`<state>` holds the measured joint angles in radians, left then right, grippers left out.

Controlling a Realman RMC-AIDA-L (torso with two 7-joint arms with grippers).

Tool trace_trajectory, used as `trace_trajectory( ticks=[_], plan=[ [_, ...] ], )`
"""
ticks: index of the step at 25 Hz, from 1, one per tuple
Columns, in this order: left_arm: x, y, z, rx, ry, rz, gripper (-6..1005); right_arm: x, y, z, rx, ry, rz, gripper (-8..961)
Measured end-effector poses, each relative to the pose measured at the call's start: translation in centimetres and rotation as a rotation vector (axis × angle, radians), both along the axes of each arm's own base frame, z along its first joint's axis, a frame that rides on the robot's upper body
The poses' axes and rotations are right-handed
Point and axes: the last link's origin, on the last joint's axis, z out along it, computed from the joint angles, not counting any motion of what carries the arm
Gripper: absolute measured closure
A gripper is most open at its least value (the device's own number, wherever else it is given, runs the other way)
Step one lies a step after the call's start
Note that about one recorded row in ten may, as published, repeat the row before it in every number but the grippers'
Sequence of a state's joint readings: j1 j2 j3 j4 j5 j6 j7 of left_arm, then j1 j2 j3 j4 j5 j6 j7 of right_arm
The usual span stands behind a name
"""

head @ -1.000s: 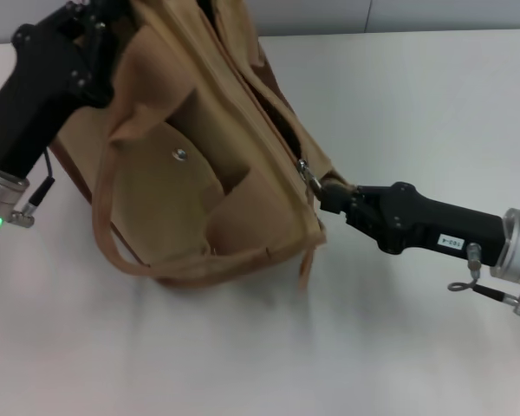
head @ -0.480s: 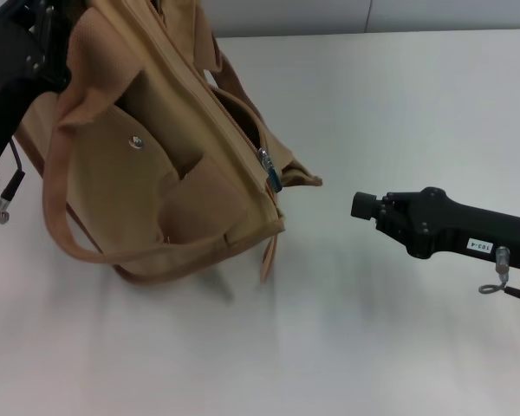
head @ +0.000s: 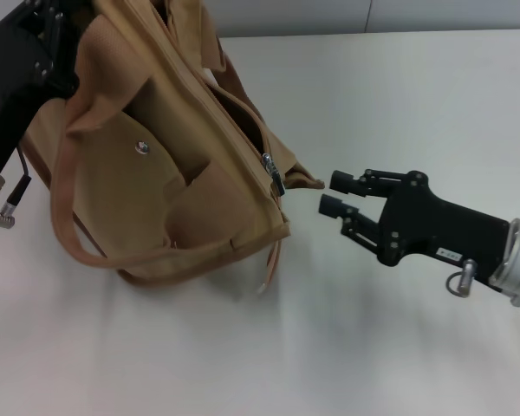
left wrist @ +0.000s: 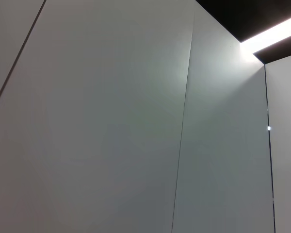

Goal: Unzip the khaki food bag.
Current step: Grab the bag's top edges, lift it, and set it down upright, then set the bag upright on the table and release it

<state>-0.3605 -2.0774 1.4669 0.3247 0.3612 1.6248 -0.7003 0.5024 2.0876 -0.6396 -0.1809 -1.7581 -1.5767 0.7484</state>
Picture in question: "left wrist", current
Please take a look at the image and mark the bright ceiling light strip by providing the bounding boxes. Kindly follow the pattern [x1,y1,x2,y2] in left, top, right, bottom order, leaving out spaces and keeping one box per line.
[240,10,291,54]

